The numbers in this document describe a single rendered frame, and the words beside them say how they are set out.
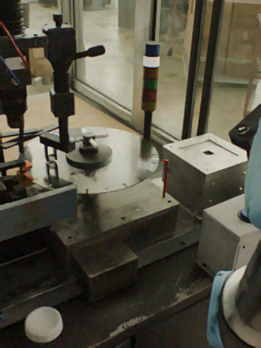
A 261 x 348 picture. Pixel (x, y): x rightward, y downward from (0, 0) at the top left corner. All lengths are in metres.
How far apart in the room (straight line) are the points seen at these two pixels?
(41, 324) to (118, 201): 0.33
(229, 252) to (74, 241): 0.32
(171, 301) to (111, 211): 0.24
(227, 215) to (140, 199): 0.22
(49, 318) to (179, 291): 0.28
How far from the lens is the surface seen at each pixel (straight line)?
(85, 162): 0.88
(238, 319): 0.55
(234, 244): 0.83
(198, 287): 0.90
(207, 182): 1.01
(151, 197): 0.96
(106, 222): 0.88
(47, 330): 0.79
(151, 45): 1.09
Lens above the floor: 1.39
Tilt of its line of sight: 31 degrees down
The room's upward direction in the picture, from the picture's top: 2 degrees clockwise
